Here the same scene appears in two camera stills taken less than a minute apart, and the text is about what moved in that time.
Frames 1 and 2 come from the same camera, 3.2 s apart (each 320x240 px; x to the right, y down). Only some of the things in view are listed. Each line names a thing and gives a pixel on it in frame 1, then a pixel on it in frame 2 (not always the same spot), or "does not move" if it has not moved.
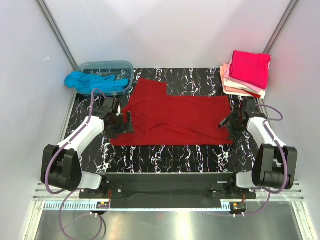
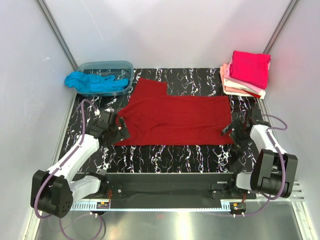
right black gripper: [235, 134] to [240, 145]
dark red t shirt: [159, 119] does not move
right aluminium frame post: [281, 26] does not move
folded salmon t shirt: [227, 89] does not move
